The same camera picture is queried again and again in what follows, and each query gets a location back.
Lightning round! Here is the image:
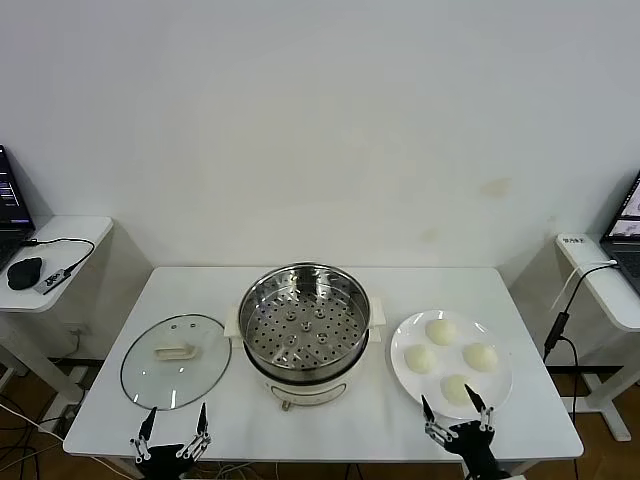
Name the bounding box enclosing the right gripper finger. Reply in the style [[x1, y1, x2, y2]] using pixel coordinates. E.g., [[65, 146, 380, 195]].
[[464, 383, 496, 434], [422, 394, 459, 454]]

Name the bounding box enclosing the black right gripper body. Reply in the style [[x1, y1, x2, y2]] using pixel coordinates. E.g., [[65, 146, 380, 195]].
[[449, 420, 504, 480]]

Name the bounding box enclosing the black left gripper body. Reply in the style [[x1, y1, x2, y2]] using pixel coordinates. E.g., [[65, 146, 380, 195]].
[[135, 443, 194, 480]]

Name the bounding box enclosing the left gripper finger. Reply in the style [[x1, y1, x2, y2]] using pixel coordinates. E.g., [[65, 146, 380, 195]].
[[130, 406, 158, 459], [177, 401, 211, 460]]

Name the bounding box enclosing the white steamed baozi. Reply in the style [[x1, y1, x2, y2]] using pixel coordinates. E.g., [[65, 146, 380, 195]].
[[424, 319, 458, 346], [462, 342, 499, 372], [440, 374, 476, 405], [403, 344, 438, 374]]

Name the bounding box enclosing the glass lid with cream handle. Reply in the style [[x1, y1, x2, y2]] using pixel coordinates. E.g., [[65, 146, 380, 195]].
[[120, 313, 233, 411]]

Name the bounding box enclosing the stainless steel steamer basket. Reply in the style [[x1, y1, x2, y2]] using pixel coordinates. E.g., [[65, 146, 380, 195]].
[[237, 261, 372, 380]]

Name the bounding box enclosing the white round plate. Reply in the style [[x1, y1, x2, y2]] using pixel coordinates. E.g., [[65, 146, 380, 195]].
[[390, 310, 514, 420]]

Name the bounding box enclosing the cream electric cooker pot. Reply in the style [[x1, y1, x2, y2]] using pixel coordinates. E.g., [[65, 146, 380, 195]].
[[223, 298, 387, 414]]

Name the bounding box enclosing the white side desk with label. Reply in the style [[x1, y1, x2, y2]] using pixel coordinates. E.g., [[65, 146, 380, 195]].
[[556, 232, 640, 442]]

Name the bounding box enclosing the grey usb hub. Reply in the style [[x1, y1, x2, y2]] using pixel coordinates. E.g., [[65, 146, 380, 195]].
[[36, 267, 69, 296]]

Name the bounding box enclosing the black computer mouse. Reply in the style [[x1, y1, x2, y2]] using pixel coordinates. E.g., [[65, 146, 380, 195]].
[[6, 256, 45, 291]]

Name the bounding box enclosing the white side desk with mouse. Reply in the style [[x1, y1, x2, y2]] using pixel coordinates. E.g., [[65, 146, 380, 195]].
[[0, 215, 114, 396]]

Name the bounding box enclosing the grey laptop with bright screen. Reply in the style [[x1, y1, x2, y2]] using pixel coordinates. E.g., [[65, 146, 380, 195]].
[[598, 169, 640, 294]]

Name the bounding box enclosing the black laptop with dark screen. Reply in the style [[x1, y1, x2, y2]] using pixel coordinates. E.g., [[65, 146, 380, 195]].
[[0, 144, 37, 271]]

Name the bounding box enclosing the black cable with inline adapter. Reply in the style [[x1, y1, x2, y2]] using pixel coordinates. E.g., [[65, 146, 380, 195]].
[[543, 263, 624, 416]]

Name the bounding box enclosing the white cable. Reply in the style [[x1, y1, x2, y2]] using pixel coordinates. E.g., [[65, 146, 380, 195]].
[[551, 259, 620, 312]]

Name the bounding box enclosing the black hub cable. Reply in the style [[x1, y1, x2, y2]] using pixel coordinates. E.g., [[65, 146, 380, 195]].
[[19, 236, 97, 275]]

